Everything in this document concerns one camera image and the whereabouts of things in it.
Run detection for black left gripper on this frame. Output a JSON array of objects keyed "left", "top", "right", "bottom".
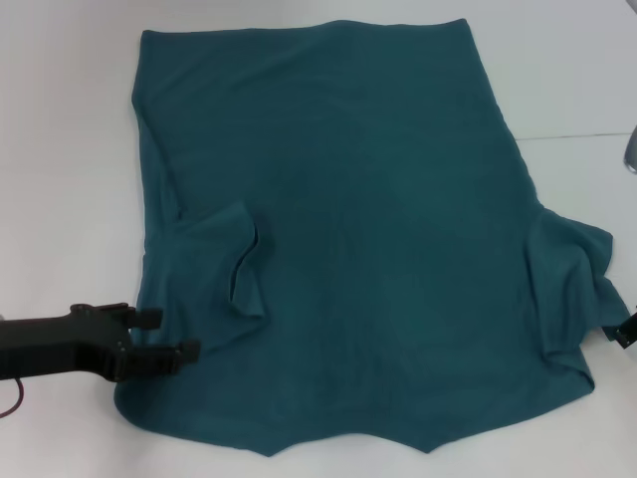
[{"left": 0, "top": 302, "right": 202, "bottom": 383}]

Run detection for red left arm cable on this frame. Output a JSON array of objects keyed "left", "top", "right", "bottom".
[{"left": 0, "top": 377, "right": 27, "bottom": 420}]

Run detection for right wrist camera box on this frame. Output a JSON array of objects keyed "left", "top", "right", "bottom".
[{"left": 621, "top": 123, "right": 637, "bottom": 176}]

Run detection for teal blue shirt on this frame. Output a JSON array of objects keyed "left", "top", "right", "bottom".
[{"left": 112, "top": 18, "right": 629, "bottom": 443}]

